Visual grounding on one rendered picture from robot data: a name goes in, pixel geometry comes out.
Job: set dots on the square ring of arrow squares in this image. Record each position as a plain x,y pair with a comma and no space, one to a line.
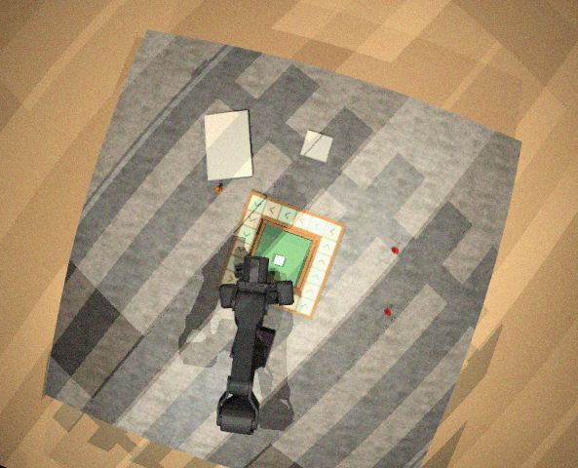
318,237

